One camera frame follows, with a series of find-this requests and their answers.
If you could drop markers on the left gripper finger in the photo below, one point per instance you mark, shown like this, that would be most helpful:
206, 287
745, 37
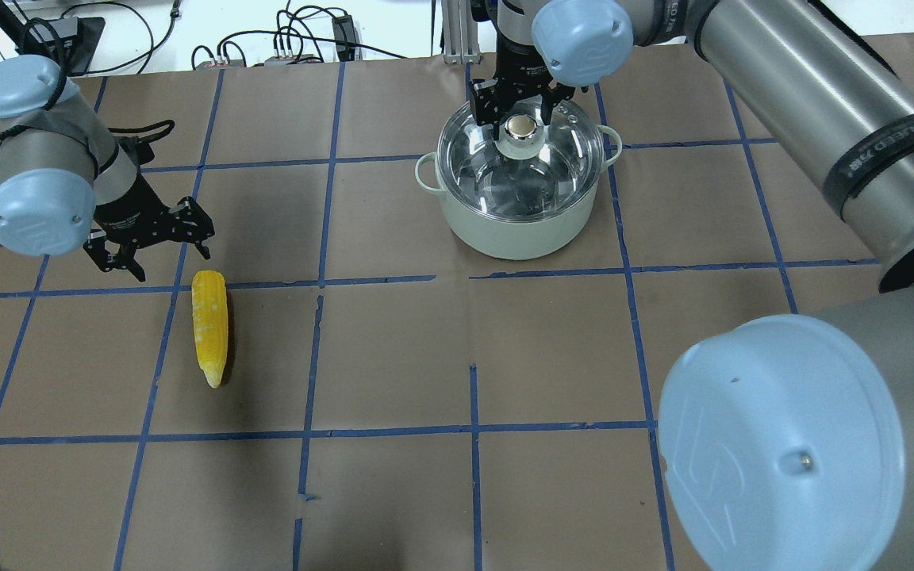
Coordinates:
193, 225
123, 259

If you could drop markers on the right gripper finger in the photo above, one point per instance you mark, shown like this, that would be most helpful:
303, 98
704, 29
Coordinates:
483, 102
552, 94

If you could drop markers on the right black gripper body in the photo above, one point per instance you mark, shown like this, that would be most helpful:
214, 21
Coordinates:
522, 67

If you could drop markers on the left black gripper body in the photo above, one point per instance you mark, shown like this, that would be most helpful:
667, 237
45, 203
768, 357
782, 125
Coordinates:
125, 209

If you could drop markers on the yellow corn cob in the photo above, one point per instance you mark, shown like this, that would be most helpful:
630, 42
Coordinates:
210, 324

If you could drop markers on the glass pot lid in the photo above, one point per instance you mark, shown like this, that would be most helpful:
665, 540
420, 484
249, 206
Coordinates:
524, 169

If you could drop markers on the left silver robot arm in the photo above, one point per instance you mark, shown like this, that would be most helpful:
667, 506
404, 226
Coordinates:
68, 182

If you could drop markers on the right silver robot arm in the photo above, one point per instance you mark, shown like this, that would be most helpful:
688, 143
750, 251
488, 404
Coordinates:
768, 171

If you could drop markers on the pale green steel pot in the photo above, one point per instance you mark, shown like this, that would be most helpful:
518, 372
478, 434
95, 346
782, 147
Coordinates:
512, 241

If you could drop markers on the brown paper table cover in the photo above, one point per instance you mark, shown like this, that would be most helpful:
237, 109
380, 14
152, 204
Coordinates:
341, 435

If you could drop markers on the aluminium frame post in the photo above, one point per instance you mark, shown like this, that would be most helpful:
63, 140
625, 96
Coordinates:
460, 33

